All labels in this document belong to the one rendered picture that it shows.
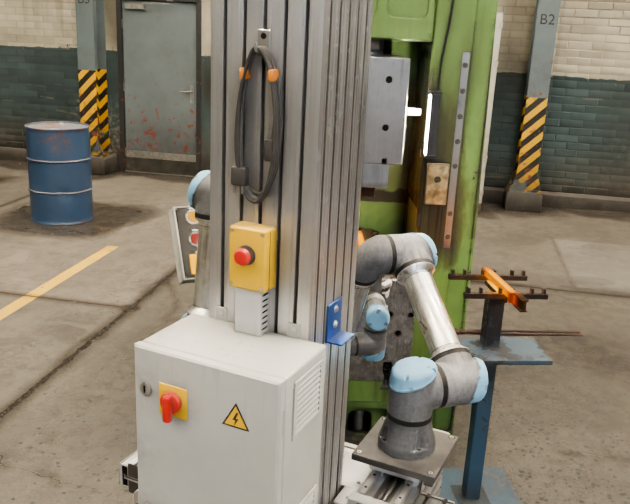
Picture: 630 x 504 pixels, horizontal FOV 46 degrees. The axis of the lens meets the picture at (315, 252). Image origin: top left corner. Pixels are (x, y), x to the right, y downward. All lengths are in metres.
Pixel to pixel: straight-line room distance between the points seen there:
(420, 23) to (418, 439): 1.67
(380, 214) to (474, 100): 0.72
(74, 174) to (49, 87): 3.10
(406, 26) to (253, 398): 1.92
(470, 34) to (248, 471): 2.04
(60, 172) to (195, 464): 5.71
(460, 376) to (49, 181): 5.64
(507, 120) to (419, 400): 7.07
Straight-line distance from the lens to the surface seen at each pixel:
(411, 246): 2.14
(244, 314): 1.57
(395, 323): 3.03
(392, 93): 2.87
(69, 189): 7.17
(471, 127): 3.08
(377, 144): 2.89
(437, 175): 3.06
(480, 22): 3.06
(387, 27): 3.00
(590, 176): 9.00
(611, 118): 8.94
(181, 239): 2.76
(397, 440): 1.95
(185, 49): 9.33
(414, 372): 1.89
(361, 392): 3.15
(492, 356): 2.89
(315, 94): 1.44
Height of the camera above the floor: 1.86
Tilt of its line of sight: 17 degrees down
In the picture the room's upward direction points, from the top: 3 degrees clockwise
